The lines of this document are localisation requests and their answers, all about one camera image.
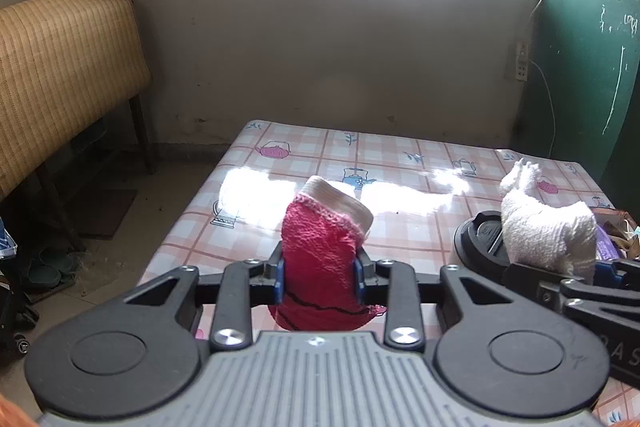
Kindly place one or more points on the brown wrapper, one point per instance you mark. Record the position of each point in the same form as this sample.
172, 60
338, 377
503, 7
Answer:
627, 234

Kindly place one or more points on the black wheeled bag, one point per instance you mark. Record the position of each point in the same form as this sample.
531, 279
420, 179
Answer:
15, 312

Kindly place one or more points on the white towel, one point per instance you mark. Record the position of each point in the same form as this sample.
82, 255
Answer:
542, 227

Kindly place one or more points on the green sandal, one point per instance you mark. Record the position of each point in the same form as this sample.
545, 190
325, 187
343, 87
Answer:
62, 259
45, 276

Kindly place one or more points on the person's orange garment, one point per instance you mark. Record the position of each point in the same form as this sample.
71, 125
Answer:
12, 414

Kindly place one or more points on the red knit sock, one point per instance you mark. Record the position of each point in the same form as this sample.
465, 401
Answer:
317, 257

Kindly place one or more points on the blue white striped cloth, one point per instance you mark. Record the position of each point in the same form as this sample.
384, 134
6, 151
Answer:
6, 241

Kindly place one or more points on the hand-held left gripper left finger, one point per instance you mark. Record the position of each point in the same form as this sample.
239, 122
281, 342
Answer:
281, 279

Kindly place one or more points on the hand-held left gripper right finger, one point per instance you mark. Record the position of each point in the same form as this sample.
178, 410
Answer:
358, 279

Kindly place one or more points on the cardboard box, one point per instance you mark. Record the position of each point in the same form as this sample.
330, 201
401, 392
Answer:
607, 214

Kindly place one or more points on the brown floor mat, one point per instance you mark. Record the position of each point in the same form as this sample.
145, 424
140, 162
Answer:
107, 212

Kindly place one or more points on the purple tissue pack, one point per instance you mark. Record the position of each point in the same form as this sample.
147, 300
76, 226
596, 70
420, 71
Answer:
611, 244

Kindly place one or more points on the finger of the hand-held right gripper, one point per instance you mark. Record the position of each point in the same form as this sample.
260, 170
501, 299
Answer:
545, 284
606, 276

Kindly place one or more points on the green door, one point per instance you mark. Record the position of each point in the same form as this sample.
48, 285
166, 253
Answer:
585, 57

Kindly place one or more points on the wall power outlet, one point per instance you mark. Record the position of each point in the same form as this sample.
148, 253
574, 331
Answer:
522, 62

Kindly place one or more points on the checkered teapot print tablecloth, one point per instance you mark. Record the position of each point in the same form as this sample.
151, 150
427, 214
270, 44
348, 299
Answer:
310, 157

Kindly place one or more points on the white cup with black lid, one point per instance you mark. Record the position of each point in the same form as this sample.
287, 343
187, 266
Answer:
482, 237

